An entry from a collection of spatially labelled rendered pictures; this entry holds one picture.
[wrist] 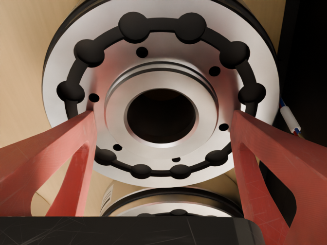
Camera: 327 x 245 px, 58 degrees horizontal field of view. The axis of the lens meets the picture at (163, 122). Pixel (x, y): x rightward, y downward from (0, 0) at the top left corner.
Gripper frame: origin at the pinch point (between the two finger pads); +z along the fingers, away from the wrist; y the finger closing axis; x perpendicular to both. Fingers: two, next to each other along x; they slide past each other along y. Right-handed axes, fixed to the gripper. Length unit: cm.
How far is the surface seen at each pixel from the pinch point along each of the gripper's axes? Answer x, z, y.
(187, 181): 4.0, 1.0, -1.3
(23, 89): 0.1, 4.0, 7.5
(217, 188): 6.2, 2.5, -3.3
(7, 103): 1.0, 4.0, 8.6
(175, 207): 6.2, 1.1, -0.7
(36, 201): 8.9, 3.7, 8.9
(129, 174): 3.4, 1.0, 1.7
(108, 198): 7.6, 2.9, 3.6
